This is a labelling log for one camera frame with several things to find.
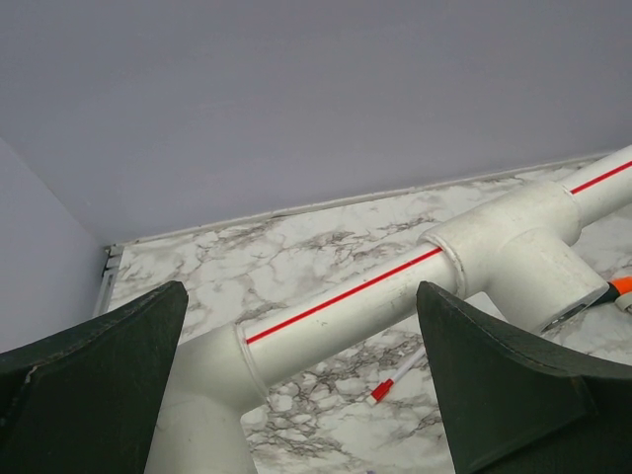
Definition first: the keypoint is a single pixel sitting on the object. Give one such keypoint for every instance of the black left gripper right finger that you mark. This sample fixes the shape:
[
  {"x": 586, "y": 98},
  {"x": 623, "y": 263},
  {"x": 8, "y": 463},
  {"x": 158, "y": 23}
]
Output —
[{"x": 512, "y": 402}]

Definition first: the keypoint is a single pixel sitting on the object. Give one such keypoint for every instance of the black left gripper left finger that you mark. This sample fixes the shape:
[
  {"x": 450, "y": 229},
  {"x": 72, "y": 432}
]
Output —
[{"x": 86, "y": 399}]

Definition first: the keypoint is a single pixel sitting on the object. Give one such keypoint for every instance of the red capped white marker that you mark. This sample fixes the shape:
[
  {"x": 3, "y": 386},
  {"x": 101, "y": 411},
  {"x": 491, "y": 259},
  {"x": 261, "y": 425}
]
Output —
[{"x": 383, "y": 389}]

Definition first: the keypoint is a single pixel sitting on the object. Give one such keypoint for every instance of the white pipe frame with tees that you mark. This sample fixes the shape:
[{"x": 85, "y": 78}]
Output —
[{"x": 517, "y": 248}]

